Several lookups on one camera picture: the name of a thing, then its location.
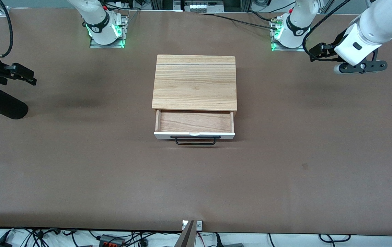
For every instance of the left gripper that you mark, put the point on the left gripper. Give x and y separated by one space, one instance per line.
329 48

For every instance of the white-fronted wooden drawer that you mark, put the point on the white-fronted wooden drawer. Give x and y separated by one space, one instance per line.
196 120

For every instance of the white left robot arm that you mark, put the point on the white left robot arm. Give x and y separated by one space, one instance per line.
297 20

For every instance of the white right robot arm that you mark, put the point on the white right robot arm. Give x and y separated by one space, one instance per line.
100 20

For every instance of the light wooden drawer cabinet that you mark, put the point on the light wooden drawer cabinet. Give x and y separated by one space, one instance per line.
196 82

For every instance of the grey control box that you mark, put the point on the grey control box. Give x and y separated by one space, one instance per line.
199 7

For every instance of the black box red connectors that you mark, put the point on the black box red connectors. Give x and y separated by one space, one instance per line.
112 242

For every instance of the black power plug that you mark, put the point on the black power plug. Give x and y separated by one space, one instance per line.
219 240

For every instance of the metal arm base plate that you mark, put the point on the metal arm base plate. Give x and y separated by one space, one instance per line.
106 46
300 49

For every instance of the small white metal bracket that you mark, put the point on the small white metal bracket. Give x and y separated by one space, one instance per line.
199 225

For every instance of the brown slanted post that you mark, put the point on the brown slanted post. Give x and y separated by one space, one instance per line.
186 236

